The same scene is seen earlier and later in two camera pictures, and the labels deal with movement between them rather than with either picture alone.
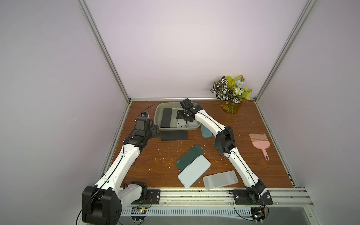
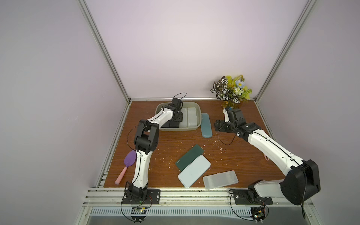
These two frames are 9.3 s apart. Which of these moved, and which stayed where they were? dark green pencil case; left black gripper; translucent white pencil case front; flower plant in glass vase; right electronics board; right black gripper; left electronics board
Moved: left black gripper; right black gripper
Stayed: flower plant in glass vase; right electronics board; translucent white pencil case front; dark green pencil case; left electronics board
